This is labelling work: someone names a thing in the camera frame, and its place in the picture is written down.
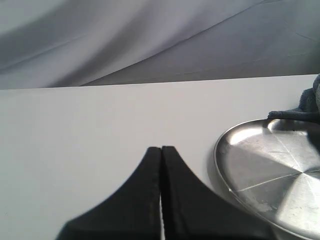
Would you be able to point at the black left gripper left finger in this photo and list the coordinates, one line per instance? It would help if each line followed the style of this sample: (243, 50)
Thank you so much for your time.
(130, 213)

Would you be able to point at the blue fleece towel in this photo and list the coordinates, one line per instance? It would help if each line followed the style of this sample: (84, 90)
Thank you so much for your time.
(308, 109)

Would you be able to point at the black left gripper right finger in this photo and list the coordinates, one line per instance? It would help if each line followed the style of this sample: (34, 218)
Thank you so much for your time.
(192, 211)

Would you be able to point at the round stainless steel plate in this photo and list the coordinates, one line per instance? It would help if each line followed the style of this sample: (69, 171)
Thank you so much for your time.
(272, 168)

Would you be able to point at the grey backdrop cloth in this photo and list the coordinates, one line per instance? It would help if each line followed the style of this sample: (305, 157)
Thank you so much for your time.
(69, 43)

